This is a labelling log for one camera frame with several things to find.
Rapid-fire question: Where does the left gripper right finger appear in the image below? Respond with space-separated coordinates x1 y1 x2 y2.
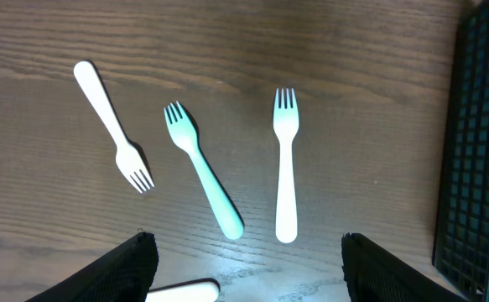
341 233 465 302

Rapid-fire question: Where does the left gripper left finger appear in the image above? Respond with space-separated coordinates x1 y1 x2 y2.
27 232 159 302

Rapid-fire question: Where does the black plastic basket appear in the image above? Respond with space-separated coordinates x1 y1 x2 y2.
432 1 489 301

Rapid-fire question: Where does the white fork far left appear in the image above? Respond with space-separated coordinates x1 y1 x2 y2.
73 60 154 193

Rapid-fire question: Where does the mint green plastic fork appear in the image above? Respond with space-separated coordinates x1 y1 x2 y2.
164 102 244 240

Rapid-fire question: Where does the white fork near basket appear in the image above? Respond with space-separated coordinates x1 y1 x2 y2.
273 88 299 243

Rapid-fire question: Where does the white utensil handle lower left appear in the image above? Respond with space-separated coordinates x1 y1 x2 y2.
145 281 220 302

